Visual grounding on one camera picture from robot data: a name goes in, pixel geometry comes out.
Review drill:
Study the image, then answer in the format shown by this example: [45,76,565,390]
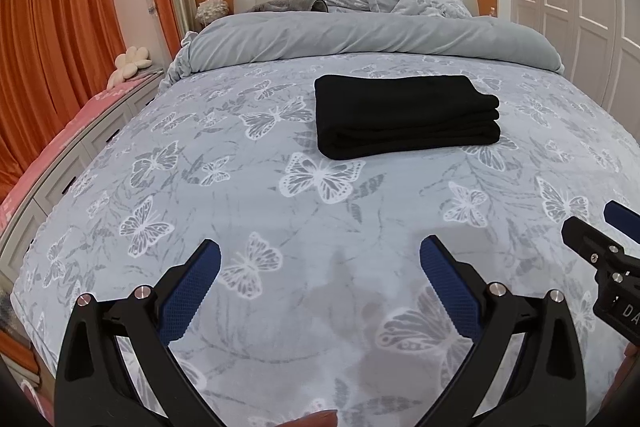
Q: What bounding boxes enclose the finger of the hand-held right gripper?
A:
[603,201,640,241]
[561,217,630,264]

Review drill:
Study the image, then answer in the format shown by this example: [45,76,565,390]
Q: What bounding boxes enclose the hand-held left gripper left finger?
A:
[55,238,223,427]

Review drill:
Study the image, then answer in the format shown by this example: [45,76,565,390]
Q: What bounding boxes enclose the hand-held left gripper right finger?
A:
[419,234,587,427]

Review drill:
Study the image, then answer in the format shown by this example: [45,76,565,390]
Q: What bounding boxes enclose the black pants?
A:
[314,75,502,160]

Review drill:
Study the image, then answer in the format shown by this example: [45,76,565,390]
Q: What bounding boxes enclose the person's right forearm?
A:
[620,342,640,414]

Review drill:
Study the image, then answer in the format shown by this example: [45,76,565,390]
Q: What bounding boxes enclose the butterfly print bedspread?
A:
[10,52,640,427]

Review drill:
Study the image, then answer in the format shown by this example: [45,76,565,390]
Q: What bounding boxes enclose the person's reddish clothing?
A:
[292,409,342,427]

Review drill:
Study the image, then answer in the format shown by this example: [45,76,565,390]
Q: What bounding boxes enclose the pink cloth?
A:
[0,69,163,238]

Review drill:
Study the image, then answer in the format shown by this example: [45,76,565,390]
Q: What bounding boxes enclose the white flower cushion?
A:
[107,46,152,90]

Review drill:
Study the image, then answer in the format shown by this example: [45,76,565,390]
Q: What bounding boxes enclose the grey duvet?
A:
[160,11,566,95]

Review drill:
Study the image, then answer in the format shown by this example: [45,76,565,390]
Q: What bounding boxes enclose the white feathery lamp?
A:
[196,0,230,26]

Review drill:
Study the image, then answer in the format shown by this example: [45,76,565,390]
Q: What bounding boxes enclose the dark grey blanket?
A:
[249,0,329,14]

